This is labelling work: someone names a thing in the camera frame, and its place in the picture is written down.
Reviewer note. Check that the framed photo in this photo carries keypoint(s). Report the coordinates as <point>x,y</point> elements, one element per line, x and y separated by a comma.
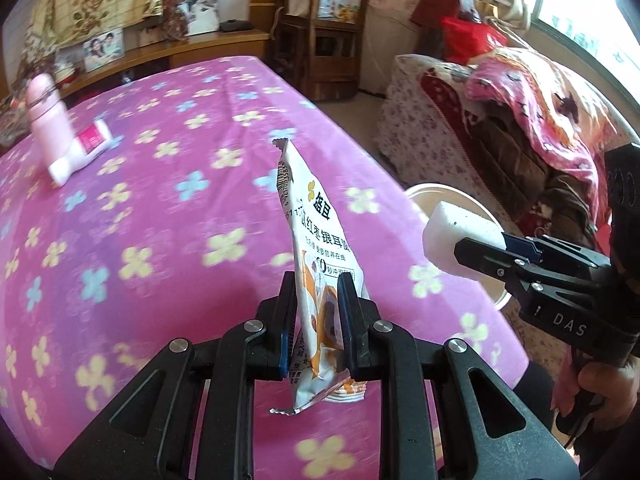
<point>102,50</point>

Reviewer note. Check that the bed with pink blankets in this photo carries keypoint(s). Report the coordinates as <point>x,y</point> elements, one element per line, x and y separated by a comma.
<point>415,135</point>

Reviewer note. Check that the pink flowered bed blanket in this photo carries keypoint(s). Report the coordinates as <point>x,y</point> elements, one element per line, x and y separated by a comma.
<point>175,260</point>

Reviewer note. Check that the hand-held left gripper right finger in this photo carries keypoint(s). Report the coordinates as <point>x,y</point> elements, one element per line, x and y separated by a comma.
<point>350,330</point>

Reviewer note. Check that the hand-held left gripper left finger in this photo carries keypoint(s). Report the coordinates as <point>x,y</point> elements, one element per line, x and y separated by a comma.
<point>286,330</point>

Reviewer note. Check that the white foam block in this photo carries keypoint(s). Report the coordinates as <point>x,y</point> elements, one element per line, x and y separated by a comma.
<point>450,235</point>

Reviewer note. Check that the dark brown garment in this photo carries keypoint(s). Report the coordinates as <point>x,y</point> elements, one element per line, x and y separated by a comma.
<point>520,170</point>

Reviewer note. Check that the wooden headboard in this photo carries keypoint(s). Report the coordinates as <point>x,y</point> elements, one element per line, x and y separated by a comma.
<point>220,42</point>

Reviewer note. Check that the window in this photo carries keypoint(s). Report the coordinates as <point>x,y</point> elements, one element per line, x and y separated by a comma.
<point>595,25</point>

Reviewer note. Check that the dark wooden shelf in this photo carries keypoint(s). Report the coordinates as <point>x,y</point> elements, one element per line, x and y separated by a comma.
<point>330,65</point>

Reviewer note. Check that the pink printed blanket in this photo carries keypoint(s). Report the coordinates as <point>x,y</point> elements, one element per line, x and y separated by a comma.
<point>550,105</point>

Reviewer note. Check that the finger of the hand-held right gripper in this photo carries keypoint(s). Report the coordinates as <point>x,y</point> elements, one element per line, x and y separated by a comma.
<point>490,260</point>
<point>550,250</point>

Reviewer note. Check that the small black box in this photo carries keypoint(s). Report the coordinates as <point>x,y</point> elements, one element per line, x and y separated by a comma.
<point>236,25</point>

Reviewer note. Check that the white round bucket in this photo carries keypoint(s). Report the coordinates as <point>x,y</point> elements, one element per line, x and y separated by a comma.
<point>425,200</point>

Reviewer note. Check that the white bottle magenta label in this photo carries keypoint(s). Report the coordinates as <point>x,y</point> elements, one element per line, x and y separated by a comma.
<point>75,155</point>

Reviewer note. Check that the printed box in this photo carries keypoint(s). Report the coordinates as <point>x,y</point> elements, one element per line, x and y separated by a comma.
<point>340,5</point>

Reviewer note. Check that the red plastic bag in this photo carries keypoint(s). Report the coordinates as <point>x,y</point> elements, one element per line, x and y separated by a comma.
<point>470,40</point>

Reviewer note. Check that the white printed bag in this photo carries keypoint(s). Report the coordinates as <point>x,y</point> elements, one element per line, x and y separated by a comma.
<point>202,15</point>

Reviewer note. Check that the red patterned blanket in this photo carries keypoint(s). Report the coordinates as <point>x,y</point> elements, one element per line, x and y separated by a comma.
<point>445,100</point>

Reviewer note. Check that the pink insulated bottle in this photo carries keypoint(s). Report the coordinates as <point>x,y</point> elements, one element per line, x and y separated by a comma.
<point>47,115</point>

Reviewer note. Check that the person's right hand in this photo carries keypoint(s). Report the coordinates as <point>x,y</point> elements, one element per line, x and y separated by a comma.
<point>605,385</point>

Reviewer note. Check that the white orange snack packet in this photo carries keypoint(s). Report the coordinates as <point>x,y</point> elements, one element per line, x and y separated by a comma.
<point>320,230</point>

